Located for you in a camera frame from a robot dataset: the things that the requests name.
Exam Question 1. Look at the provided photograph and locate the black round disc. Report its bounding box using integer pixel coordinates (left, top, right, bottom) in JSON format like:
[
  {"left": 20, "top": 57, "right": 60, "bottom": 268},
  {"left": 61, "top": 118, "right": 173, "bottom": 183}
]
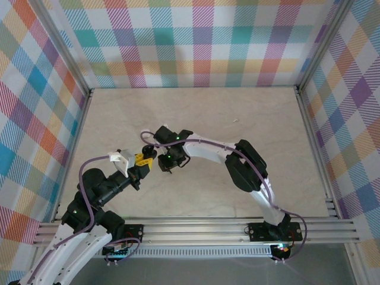
[{"left": 142, "top": 144, "right": 159, "bottom": 159}]

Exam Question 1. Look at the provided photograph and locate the small electronics control board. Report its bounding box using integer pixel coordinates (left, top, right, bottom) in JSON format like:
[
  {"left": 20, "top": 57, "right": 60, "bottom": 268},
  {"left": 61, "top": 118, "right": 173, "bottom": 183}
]
[
  {"left": 271, "top": 242, "right": 293, "bottom": 262},
  {"left": 102, "top": 237, "right": 140, "bottom": 267}
]

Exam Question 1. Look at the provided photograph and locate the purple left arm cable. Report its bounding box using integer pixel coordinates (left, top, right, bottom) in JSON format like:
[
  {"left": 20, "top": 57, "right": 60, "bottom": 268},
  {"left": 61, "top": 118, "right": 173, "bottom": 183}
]
[{"left": 28, "top": 154, "right": 112, "bottom": 283}]

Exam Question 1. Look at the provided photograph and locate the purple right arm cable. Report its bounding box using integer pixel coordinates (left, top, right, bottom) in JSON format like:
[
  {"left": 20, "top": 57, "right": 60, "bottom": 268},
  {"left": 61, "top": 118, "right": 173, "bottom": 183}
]
[{"left": 140, "top": 130, "right": 307, "bottom": 264}]

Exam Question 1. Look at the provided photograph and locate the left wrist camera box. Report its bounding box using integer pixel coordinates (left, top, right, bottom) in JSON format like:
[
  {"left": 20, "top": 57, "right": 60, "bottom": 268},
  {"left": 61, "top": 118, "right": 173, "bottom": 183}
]
[{"left": 108, "top": 148, "right": 137, "bottom": 179}]

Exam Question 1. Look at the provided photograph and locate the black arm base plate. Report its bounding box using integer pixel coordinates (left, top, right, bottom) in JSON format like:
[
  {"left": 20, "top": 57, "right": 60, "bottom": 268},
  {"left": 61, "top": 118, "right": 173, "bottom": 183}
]
[
  {"left": 123, "top": 224, "right": 145, "bottom": 242},
  {"left": 246, "top": 221, "right": 304, "bottom": 243}
]

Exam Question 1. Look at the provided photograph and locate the aluminium corner frame post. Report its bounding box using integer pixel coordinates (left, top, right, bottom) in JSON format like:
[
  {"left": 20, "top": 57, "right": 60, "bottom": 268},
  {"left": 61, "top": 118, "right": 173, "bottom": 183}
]
[
  {"left": 28, "top": 0, "right": 94, "bottom": 99},
  {"left": 294, "top": 0, "right": 359, "bottom": 93}
]

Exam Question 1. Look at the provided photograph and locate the aluminium side frame rail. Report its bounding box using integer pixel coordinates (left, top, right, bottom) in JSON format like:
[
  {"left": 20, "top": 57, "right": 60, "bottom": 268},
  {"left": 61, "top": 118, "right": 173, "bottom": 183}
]
[
  {"left": 52, "top": 88, "right": 95, "bottom": 223},
  {"left": 295, "top": 87, "right": 344, "bottom": 220}
]

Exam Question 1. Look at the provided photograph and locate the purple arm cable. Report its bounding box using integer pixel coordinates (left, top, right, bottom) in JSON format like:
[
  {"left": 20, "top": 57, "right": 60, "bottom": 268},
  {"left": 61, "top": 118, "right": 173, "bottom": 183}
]
[
  {"left": 28, "top": 154, "right": 112, "bottom": 283},
  {"left": 140, "top": 130, "right": 307, "bottom": 264}
]

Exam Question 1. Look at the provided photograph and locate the slotted grey cable tray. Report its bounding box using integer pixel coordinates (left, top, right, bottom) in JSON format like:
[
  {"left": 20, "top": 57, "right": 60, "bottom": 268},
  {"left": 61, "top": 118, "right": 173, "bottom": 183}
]
[{"left": 102, "top": 243, "right": 276, "bottom": 259}]

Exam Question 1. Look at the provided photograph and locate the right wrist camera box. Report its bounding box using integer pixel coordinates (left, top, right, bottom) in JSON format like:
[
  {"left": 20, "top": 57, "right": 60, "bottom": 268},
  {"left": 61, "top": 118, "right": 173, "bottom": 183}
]
[{"left": 156, "top": 123, "right": 173, "bottom": 144}]

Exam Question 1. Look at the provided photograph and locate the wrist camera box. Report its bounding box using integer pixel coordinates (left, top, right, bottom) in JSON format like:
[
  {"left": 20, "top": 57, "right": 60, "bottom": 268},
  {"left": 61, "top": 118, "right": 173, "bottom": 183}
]
[
  {"left": 156, "top": 123, "right": 173, "bottom": 144},
  {"left": 108, "top": 148, "right": 137, "bottom": 179}
]

